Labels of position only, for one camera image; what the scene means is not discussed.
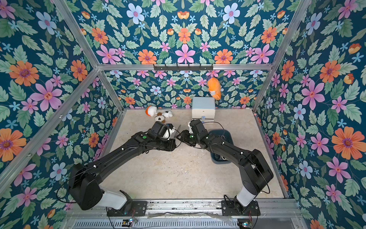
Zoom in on black scissors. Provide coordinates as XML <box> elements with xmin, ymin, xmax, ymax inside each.
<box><xmin>173</xmin><ymin>125</ymin><xmax>182</xmax><ymax>139</ymax></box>

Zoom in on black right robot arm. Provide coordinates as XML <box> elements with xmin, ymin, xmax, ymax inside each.
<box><xmin>177</xmin><ymin>119</ymin><xmax>274</xmax><ymax>207</ymax></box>

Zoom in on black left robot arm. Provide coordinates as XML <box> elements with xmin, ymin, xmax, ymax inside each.
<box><xmin>68</xmin><ymin>128</ymin><xmax>177</xmax><ymax>210</ymax></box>

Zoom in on teal plastic storage box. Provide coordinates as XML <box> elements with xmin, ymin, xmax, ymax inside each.
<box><xmin>208</xmin><ymin>128</ymin><xmax>234</xmax><ymax>165</ymax></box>

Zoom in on white brown plush dog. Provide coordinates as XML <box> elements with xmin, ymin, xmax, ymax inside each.
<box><xmin>154</xmin><ymin>111</ymin><xmax>173</xmax><ymax>123</ymax></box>

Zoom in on white mini drawer cabinet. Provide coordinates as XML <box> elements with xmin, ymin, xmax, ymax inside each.
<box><xmin>192</xmin><ymin>97</ymin><xmax>216</xmax><ymax>121</ymax></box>

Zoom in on orange plush toy hanging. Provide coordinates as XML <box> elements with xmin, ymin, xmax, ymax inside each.
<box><xmin>207</xmin><ymin>78</ymin><xmax>221</xmax><ymax>101</ymax></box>

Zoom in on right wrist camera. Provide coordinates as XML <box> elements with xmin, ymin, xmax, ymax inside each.
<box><xmin>188</xmin><ymin>119</ymin><xmax>207</xmax><ymax>135</ymax></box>

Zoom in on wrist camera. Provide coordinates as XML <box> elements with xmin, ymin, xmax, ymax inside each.
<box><xmin>188</xmin><ymin>119</ymin><xmax>207</xmax><ymax>135</ymax></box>
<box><xmin>147</xmin><ymin>121</ymin><xmax>172</xmax><ymax>139</ymax></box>

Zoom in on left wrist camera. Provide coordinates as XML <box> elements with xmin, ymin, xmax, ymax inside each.
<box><xmin>147</xmin><ymin>121</ymin><xmax>172</xmax><ymax>139</ymax></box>

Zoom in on metal front rail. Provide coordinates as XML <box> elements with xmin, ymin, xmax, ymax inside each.
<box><xmin>61</xmin><ymin>198</ymin><xmax>308</xmax><ymax>229</ymax></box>

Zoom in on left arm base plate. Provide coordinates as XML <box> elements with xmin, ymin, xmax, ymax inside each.
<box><xmin>107</xmin><ymin>200</ymin><xmax>147</xmax><ymax>217</ymax></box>

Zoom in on black hook rail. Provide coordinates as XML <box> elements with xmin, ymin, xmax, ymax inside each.
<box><xmin>153</xmin><ymin>64</ymin><xmax>214</xmax><ymax>72</ymax></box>

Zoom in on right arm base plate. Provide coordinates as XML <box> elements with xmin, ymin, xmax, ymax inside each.
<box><xmin>221</xmin><ymin>199</ymin><xmax>261</xmax><ymax>216</ymax></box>

